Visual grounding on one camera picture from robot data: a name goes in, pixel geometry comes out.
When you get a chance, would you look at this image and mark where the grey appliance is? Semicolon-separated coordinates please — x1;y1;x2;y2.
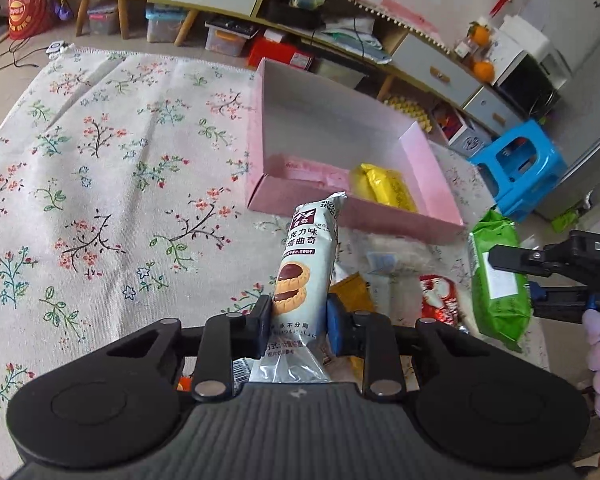
570;30;600;221

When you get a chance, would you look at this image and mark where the pink lace cloth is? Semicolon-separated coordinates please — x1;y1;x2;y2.
240;0;452;47

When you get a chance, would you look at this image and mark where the green snack packet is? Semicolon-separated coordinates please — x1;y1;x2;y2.
467;209;534;354

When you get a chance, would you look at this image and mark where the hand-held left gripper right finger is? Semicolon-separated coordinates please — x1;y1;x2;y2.
325;292;487;402

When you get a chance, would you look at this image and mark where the clear packet with blue label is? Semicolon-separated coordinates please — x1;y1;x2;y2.
365;236;427;282

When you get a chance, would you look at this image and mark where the pink snack packet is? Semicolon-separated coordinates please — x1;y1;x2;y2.
280;157;354;196

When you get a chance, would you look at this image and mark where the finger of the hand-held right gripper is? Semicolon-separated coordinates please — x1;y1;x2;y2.
487;244;552;277
530;282;589;323

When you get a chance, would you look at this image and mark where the white and blue carton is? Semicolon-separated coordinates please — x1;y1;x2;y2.
450;110;494;157

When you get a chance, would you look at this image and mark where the black cable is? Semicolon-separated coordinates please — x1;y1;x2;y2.
0;34;52;77

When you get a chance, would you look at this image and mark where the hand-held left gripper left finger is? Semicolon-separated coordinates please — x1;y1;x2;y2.
107;294;274;402

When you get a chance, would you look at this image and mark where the floral cloth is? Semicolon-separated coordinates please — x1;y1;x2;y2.
0;47;552;432

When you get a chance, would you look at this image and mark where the red flat box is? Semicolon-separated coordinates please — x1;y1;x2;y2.
247;37;314;72

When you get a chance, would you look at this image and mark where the red and white snack packet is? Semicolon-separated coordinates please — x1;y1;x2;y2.
419;274;464;329

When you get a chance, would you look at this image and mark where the grey-white cookie packet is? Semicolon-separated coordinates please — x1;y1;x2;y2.
232;191;349;391

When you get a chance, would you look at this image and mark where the clear storage bin orange latch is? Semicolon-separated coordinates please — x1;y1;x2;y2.
204;16;259;59

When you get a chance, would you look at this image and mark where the yellow egg tray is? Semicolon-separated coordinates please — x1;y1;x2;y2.
385;97;434;132

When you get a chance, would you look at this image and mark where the small green object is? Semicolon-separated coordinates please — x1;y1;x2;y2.
552;207;581;231

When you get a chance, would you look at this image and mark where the gold snack packet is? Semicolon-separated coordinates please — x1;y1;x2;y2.
328;272;376;317

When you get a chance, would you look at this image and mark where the clear storage bin blue lid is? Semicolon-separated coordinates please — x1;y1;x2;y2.
145;5;186;44

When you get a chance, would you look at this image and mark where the black bag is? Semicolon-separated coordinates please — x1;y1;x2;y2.
267;0;327;29

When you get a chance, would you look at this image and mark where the blue plastic stool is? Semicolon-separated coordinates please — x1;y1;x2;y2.
467;120;569;222

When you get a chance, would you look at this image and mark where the yellow snack packet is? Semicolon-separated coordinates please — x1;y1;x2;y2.
350;162;419;214

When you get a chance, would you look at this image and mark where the red printed bag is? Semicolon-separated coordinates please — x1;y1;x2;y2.
6;0;62;41

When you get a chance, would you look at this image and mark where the pink cardboard box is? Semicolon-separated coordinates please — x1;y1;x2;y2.
244;57;465;244

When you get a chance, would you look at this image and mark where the white microwave oven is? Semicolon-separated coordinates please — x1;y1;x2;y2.
490;14;576;117

